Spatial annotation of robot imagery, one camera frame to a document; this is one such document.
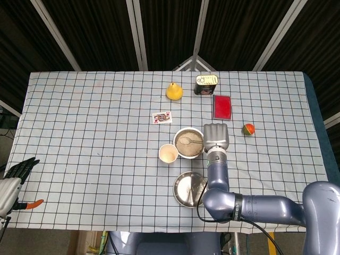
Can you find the checkered tablecloth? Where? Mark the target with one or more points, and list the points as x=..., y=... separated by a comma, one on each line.
x=79, y=132

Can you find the white frame foot bracket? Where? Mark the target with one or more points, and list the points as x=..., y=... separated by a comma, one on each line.
x=195, y=63

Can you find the luncheon meat can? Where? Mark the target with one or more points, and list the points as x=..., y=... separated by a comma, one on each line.
x=205, y=85

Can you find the black equipment box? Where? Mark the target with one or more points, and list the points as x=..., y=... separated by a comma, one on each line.
x=5, y=119

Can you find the steel plate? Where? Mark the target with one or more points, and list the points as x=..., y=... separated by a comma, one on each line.
x=186, y=190

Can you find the red stamp pad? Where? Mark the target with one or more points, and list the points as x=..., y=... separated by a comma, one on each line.
x=221, y=107

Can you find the blue padded table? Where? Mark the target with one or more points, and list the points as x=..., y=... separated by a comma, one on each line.
x=321, y=127

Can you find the white aluminium frame rail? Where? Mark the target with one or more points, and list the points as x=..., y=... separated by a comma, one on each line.
x=332, y=120
x=10, y=108

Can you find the yellow pear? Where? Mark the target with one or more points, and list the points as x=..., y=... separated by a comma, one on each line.
x=174, y=92

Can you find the playing card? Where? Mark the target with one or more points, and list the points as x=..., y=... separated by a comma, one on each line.
x=162, y=118

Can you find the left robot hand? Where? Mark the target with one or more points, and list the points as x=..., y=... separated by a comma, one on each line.
x=6, y=192

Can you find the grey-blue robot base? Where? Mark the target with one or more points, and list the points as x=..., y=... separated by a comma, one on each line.
x=159, y=244

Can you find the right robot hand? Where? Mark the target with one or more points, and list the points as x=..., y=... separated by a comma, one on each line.
x=215, y=135

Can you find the white paper cup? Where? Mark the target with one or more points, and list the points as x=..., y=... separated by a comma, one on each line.
x=168, y=154

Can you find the white aluminium frame post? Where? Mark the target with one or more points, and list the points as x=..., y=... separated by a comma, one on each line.
x=138, y=34
x=57, y=37
x=276, y=37
x=199, y=29

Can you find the red and green ball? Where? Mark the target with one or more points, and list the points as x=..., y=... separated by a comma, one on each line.
x=248, y=129

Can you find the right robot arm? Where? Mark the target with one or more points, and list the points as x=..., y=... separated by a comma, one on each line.
x=217, y=172

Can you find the white bowl of rice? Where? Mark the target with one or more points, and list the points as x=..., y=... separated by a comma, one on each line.
x=190, y=157

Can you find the metal spoon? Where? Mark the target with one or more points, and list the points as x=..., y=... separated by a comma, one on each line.
x=183, y=140

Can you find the black pleated curtain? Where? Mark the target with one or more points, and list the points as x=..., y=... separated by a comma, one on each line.
x=101, y=32

